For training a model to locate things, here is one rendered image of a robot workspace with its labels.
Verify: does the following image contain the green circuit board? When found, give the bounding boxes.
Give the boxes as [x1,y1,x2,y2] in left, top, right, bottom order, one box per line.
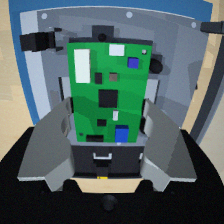
[67,42,152,143]

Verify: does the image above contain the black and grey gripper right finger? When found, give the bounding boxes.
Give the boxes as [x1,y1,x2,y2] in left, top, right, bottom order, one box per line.
[140,98,224,224]

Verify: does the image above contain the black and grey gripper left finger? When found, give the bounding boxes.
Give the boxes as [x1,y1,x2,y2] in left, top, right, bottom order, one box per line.
[0,97,75,224]

